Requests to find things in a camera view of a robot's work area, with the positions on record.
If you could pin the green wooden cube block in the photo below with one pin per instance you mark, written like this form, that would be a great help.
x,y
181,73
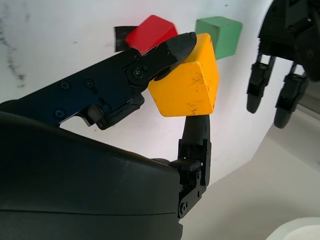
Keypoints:
x,y
222,37

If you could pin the black tape strip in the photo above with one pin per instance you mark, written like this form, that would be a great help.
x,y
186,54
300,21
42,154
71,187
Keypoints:
x,y
122,37

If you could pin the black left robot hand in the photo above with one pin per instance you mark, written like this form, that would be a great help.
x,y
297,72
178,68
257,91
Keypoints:
x,y
287,32

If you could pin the yellow wooden cube block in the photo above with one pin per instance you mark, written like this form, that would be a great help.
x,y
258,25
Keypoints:
x,y
187,85

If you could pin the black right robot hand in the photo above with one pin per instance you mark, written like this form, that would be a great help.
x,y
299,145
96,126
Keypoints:
x,y
75,187

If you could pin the red wooden cube block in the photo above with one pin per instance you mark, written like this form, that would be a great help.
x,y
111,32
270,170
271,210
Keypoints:
x,y
150,32

